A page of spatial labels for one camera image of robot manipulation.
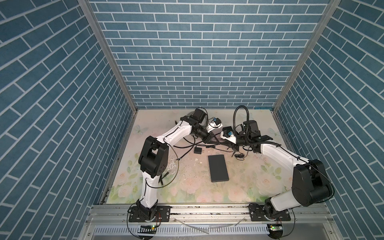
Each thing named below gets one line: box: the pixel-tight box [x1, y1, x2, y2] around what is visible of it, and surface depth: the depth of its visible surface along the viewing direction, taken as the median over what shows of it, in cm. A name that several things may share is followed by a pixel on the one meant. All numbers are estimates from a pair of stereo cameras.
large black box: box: [208, 154, 229, 183], surface depth 89 cm
